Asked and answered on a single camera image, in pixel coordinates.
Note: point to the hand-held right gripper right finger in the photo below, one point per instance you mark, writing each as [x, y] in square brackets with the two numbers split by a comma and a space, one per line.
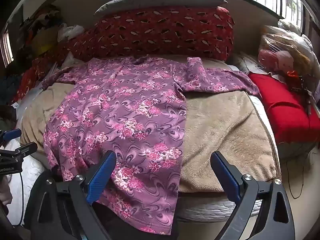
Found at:
[226, 177]

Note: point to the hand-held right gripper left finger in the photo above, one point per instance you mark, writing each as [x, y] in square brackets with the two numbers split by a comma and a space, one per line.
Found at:
[101, 177]

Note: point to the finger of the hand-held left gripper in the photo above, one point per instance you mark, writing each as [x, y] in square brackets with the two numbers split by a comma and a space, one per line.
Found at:
[11, 134]
[25, 148]

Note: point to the purple floral garment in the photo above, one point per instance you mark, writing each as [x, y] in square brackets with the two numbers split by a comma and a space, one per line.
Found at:
[120, 110]

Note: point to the colourful clothes pile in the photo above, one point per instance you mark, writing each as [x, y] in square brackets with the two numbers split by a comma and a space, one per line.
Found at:
[42, 20]

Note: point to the beige fleece blanket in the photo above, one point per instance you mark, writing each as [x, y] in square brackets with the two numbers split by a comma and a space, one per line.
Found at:
[225, 135]

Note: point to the red folded blanket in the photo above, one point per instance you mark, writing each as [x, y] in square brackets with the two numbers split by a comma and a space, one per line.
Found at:
[282, 105]

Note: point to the white plastic bag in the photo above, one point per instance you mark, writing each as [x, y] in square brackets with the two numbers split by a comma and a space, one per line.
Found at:
[70, 32]

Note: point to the orange wrapper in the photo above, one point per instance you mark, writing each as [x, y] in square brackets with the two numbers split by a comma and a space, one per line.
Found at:
[293, 75]

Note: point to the clear plastic bag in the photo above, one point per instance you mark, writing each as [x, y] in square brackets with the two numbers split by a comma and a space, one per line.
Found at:
[275, 55]

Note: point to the red patterned bolster pillow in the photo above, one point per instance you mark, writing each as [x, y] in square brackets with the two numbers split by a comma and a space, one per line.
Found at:
[162, 30]

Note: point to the grey pillow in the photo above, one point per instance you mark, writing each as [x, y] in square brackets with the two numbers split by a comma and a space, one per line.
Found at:
[160, 1]

